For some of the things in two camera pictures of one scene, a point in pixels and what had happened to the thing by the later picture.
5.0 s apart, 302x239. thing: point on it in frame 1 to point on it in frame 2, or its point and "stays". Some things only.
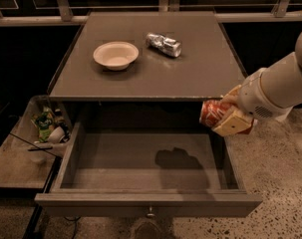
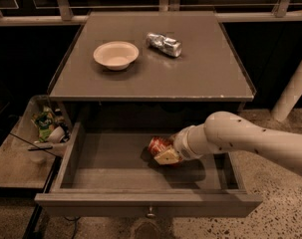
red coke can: x=210 y=110 to x=158 y=144
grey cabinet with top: x=145 y=72 stays
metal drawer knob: x=151 y=212 stays
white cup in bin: x=56 y=135 stays
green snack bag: x=43 y=120 stays
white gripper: x=253 y=95 to x=182 y=144
